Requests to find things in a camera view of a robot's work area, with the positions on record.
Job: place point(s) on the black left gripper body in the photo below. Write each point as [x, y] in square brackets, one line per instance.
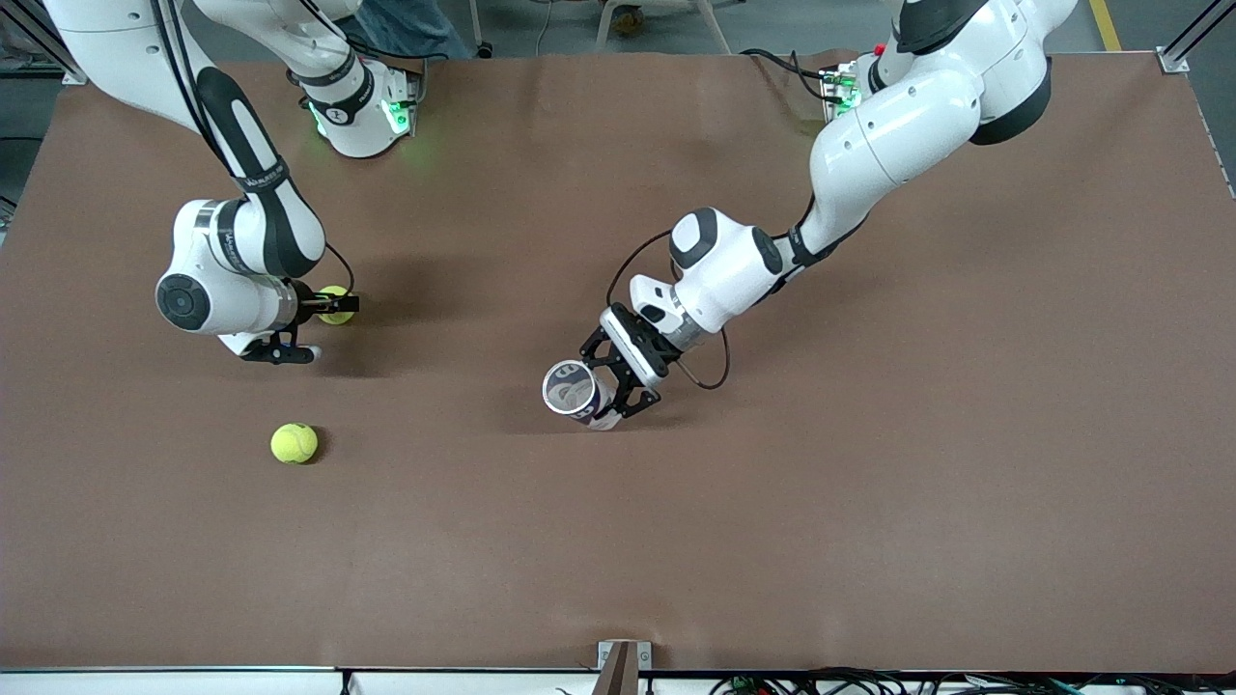
[641, 353]

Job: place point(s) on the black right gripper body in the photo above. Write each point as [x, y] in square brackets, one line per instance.
[307, 302]

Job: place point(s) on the yellow tennis ball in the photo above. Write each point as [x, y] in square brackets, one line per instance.
[335, 319]
[294, 443]

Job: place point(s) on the clear tennis ball can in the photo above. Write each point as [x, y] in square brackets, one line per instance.
[570, 388]

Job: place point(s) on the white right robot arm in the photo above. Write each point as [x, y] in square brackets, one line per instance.
[116, 58]

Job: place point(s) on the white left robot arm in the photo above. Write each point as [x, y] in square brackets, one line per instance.
[898, 135]

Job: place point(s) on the person in blue jeans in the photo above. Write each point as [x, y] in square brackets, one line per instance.
[406, 29]

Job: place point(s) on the white pole with caster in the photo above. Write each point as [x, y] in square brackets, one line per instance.
[482, 48]

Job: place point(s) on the white stool legs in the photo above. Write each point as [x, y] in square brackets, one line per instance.
[719, 34]

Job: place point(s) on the grey metal edge bracket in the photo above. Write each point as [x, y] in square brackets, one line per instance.
[645, 656]

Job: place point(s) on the dark camera mount post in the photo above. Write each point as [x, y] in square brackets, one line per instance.
[618, 678]

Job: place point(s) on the aluminium frame post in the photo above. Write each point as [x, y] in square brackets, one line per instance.
[72, 75]
[1170, 61]

